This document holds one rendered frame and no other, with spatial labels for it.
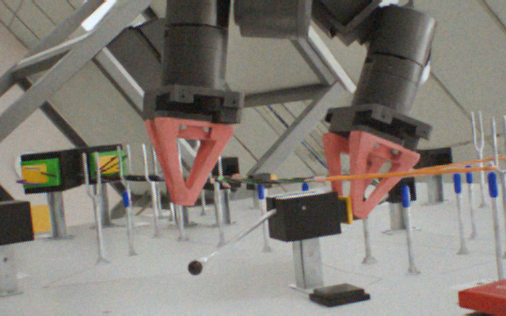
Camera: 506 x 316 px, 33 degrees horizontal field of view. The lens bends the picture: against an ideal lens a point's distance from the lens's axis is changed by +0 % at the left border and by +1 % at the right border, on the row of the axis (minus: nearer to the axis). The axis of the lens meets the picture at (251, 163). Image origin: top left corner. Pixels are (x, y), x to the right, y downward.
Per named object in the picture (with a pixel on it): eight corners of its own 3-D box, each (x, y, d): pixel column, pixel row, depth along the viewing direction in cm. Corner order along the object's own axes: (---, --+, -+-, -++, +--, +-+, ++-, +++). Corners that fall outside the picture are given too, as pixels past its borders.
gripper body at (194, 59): (207, 119, 80) (213, 42, 80) (244, 114, 71) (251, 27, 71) (140, 112, 78) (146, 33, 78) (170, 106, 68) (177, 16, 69)
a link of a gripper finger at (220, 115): (209, 205, 78) (217, 105, 78) (235, 210, 71) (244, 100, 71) (137, 201, 76) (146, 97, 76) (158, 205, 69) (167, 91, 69)
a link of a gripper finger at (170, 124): (204, 204, 79) (212, 106, 80) (230, 209, 73) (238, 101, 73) (134, 200, 77) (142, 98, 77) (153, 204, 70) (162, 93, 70)
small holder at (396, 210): (398, 224, 116) (393, 172, 115) (425, 231, 107) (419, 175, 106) (366, 228, 115) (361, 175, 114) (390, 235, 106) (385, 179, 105)
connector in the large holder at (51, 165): (61, 184, 132) (58, 158, 132) (55, 185, 130) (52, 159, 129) (26, 187, 133) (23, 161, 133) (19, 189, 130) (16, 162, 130)
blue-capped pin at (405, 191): (401, 273, 81) (393, 185, 81) (415, 271, 82) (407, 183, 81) (410, 276, 80) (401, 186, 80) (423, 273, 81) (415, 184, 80)
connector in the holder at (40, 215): (23, 231, 96) (20, 206, 96) (41, 228, 97) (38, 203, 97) (33, 233, 92) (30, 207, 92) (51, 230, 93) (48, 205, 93)
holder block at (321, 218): (269, 238, 79) (264, 196, 79) (322, 230, 81) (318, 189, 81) (286, 242, 75) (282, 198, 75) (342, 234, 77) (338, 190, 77)
